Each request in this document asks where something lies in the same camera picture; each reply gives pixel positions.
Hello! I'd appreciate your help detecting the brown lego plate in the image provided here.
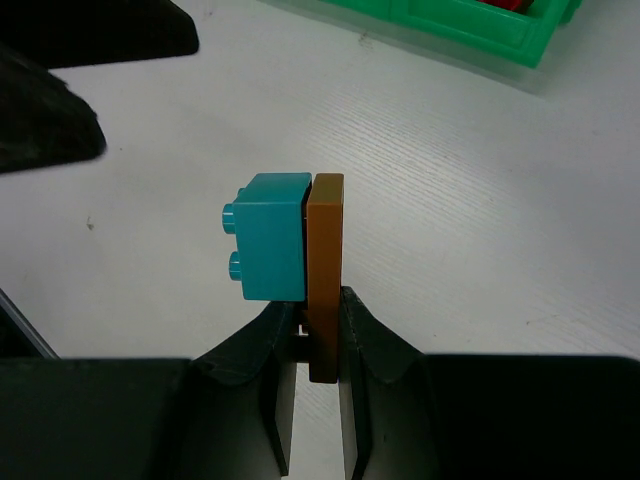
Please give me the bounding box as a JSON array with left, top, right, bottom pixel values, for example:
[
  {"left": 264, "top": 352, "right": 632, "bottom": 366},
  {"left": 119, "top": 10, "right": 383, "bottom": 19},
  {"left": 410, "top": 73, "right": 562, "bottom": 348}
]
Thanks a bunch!
[{"left": 306, "top": 173, "right": 344, "bottom": 384}]

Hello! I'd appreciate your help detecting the teal small lego brick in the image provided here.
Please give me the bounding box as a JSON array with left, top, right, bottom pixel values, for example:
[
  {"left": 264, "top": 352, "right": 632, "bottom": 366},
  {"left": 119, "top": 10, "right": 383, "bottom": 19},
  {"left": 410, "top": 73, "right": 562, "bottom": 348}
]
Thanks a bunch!
[{"left": 222, "top": 172, "right": 312, "bottom": 302}]

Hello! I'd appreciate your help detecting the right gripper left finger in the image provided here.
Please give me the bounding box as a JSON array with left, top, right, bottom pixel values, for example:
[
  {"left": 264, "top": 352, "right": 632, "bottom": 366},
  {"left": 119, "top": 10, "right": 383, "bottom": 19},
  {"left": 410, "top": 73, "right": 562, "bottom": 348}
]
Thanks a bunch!
[{"left": 1, "top": 301, "right": 296, "bottom": 479}]

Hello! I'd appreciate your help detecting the green five-compartment bin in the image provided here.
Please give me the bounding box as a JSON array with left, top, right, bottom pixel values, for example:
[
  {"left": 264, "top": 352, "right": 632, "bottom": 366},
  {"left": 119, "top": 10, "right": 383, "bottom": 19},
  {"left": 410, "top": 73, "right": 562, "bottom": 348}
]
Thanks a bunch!
[{"left": 269, "top": 0, "right": 581, "bottom": 69}]

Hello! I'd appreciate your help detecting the red long lego brick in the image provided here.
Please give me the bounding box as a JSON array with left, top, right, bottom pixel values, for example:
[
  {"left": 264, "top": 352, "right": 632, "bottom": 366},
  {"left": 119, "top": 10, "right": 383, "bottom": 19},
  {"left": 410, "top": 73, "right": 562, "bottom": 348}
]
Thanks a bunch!
[{"left": 478, "top": 0, "right": 534, "bottom": 14}]

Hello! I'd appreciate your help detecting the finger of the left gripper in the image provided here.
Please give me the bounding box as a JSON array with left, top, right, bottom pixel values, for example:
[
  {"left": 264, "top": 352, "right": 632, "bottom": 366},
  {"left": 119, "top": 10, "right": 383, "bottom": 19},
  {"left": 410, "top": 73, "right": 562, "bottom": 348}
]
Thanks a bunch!
[
  {"left": 1, "top": 0, "right": 199, "bottom": 69},
  {"left": 1, "top": 46, "right": 107, "bottom": 175}
]

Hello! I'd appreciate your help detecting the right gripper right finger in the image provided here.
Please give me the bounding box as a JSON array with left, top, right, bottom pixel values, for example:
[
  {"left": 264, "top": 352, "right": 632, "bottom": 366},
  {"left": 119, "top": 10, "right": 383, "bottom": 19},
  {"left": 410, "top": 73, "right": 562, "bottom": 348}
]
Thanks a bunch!
[{"left": 339, "top": 288, "right": 639, "bottom": 479}]

